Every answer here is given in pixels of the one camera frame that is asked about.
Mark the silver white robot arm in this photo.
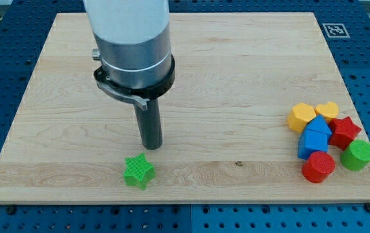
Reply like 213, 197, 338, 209
83, 0, 171, 89

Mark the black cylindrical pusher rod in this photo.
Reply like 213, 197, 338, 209
135, 99, 163, 150

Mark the light wooden board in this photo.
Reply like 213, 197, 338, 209
0, 13, 370, 205

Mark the green star block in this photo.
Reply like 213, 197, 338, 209
123, 153, 156, 190

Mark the yellow hexagon block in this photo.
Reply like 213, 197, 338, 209
287, 102, 316, 133

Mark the blue cube block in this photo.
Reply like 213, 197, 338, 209
298, 129, 329, 160

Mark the red cylinder block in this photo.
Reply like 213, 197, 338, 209
302, 151, 336, 183

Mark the yellow heart block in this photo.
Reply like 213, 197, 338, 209
314, 102, 340, 124

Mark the red star block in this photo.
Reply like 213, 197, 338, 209
329, 116, 362, 150

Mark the white fiducial marker tag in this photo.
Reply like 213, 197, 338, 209
322, 23, 350, 38

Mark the green cylinder block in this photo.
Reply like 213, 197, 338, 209
340, 139, 370, 172

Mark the black tool clamp ring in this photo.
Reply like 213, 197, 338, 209
92, 54, 176, 112

